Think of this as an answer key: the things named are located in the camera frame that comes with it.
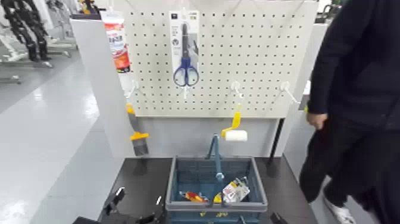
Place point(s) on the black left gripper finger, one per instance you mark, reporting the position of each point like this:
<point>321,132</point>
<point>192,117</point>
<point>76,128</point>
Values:
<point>155,209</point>
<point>114,200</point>

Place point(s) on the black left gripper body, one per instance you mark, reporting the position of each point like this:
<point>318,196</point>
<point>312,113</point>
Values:
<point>125,219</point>

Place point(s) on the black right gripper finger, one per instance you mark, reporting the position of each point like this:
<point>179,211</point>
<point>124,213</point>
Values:
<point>278,219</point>

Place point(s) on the blue scissors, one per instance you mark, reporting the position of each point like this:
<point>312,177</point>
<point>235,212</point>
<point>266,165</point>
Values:
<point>186,62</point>

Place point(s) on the dark sleeved person forearm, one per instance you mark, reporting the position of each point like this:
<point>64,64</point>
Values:
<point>322,87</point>

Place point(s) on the blue plastic crate grey rim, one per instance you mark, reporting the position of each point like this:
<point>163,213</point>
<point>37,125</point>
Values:
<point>187,206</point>

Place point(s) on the bare person hand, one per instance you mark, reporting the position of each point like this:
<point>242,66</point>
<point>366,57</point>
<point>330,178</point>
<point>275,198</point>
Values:
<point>316,120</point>

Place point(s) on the red yellow package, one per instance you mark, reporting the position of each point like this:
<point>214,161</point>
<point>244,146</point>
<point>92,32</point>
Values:
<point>193,197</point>

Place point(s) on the white blister pack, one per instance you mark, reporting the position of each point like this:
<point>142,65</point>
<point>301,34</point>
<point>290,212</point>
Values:
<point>234,192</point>

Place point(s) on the white sneaker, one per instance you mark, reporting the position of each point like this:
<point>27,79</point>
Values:
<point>340,214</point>

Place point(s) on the small yellow item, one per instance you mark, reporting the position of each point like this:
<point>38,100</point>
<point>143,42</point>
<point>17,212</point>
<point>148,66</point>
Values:
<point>217,199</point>

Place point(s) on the white zip tie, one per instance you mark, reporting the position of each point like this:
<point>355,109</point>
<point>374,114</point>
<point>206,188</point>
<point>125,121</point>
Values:
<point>219,177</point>

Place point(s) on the black pegboard stand leg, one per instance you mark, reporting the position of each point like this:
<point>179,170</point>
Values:
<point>277,137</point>

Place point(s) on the white pegboard hook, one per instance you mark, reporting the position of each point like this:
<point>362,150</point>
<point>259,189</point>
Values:
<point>285,86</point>
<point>235,86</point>
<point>185,92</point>
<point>134,85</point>

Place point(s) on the wide white partition panel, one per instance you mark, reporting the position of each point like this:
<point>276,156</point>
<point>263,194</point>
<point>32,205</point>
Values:
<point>93,78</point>

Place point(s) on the red white sealant tube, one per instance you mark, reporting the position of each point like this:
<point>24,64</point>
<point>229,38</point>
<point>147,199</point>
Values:
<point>117,43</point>

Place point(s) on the beige perforated pegboard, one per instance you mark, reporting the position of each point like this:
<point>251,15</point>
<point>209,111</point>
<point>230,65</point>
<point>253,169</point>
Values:
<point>250,62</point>

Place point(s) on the narrow white partition panel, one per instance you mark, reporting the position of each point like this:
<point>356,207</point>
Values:
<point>307,56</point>

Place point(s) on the person in dark clothes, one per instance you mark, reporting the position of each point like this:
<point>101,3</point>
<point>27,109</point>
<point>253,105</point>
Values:
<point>368,78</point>

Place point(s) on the black humanoid robot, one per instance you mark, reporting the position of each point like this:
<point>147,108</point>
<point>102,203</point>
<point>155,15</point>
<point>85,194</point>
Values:
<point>32,37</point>

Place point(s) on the yellow black machine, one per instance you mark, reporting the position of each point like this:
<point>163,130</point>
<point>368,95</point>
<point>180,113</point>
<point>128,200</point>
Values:
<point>87,6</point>

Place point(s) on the black chair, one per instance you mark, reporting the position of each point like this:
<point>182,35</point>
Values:
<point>326,12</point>

